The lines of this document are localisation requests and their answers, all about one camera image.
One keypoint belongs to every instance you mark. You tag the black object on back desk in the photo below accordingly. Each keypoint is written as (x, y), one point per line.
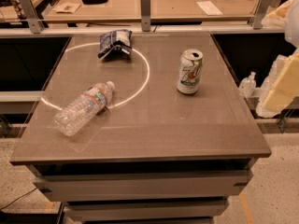
(94, 2)

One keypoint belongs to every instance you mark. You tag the middle metal bracket post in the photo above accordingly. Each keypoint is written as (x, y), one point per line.
(145, 15)

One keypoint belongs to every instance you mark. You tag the white paper card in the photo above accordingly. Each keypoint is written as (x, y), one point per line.
(209, 8)

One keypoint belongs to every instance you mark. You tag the green 7up soda can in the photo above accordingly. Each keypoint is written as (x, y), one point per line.
(190, 67)

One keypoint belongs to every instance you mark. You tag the grey table with drawers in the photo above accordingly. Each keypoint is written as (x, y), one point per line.
(156, 155)

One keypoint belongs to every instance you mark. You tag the brown paper packet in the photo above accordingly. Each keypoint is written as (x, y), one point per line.
(67, 7)

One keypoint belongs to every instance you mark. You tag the clear plastic water bottle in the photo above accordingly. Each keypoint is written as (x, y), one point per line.
(80, 111)

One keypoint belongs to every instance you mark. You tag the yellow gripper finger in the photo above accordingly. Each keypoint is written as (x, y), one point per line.
(280, 87)
(277, 17)

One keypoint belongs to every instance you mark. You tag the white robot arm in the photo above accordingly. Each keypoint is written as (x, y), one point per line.
(292, 25)

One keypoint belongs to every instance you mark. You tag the left metal bracket post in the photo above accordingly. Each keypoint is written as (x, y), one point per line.
(35, 25)

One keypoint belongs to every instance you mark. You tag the metal bracket post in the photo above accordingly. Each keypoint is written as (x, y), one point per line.
(35, 25)
(259, 14)
(145, 15)

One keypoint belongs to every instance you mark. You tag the blue white chip bag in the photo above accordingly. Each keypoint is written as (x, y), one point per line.
(119, 40)

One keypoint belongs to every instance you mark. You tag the right metal bracket post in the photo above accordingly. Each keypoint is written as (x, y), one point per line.
(259, 14)

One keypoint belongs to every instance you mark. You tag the left clear sanitizer bottle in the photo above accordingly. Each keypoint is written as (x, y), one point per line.
(247, 85)

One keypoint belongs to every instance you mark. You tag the wooden back desk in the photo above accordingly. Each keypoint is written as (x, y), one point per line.
(159, 10)

